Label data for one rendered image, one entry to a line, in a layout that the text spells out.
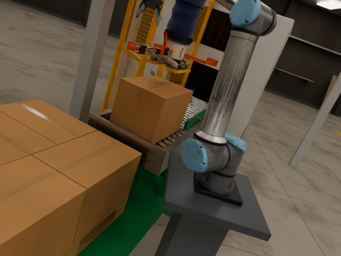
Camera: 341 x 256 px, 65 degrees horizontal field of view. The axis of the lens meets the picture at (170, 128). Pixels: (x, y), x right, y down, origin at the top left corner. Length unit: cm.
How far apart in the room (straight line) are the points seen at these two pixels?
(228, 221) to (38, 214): 82
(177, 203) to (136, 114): 99
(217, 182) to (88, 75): 207
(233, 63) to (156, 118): 98
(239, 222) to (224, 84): 61
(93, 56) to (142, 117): 118
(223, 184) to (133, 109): 98
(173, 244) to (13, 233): 75
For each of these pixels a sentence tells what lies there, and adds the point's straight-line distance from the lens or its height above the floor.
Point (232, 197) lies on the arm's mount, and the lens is 138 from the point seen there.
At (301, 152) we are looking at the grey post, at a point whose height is 28.
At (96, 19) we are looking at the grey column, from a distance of 296.
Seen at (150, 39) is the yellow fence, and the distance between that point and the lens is 272.
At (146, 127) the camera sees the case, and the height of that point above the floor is 68.
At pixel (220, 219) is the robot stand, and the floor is 75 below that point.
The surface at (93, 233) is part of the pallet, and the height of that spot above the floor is 2.
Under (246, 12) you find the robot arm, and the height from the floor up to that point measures 156.
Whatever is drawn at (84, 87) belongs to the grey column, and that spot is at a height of 51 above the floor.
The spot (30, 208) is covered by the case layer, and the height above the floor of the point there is 54.
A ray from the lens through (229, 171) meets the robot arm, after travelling 133.
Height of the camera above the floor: 144
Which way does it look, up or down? 21 degrees down
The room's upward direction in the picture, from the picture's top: 20 degrees clockwise
